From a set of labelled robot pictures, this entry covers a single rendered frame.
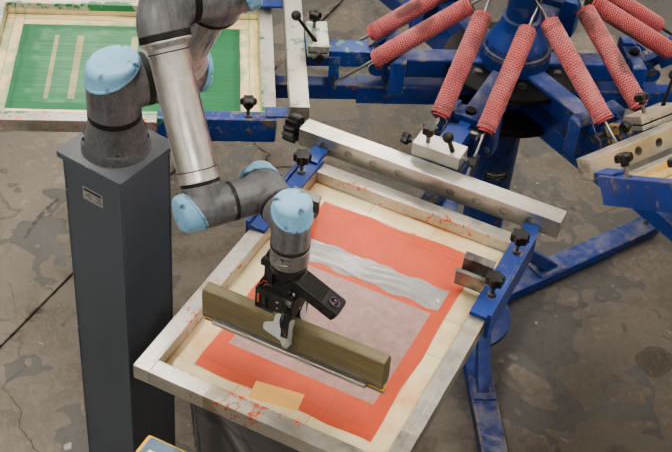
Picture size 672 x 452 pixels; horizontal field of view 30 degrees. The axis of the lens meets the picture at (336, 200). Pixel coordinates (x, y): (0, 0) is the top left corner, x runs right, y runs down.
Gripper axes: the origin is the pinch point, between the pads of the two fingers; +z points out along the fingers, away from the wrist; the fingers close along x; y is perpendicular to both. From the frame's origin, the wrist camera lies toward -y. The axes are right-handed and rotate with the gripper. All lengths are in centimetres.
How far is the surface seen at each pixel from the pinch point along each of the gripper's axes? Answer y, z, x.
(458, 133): -1, 6, -87
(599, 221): -26, 110, -200
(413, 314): -13.9, 14.2, -31.7
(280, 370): 3.6, 14.2, -2.6
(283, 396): -0.2, 14.1, 3.3
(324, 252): 11.8, 13.8, -39.0
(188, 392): 15.8, 11.6, 13.9
